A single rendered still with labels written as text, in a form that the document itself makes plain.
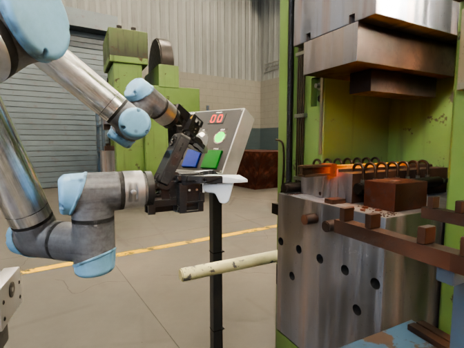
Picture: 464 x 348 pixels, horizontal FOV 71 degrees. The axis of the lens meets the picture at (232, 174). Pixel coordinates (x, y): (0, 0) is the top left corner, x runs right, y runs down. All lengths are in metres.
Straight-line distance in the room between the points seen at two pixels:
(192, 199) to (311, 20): 0.64
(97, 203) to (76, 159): 7.97
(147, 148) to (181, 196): 4.86
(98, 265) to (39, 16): 0.41
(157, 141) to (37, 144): 3.66
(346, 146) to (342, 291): 0.56
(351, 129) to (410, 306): 0.63
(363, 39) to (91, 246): 0.77
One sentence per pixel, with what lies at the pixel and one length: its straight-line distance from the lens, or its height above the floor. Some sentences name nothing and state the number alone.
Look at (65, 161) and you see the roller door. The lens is 8.58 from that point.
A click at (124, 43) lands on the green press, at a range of 5.74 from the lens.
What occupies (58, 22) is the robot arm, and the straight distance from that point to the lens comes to 0.54.
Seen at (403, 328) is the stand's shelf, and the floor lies 0.71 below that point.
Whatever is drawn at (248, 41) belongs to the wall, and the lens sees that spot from 10.99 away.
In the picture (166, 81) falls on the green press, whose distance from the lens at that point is 5.66.
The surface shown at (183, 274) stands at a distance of 1.16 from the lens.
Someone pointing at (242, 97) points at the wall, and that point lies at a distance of 10.49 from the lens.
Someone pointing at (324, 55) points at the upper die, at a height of 1.31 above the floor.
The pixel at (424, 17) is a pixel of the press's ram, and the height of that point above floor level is 1.39.
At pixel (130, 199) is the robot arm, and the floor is 0.97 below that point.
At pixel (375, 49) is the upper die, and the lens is 0.96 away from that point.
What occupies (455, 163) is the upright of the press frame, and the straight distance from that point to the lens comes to 0.90.
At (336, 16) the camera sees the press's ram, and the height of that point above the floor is 1.40.
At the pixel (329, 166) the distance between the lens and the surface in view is 0.91.
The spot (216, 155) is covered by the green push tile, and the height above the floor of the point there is 1.02.
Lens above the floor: 1.07
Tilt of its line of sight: 6 degrees down
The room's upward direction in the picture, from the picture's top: straight up
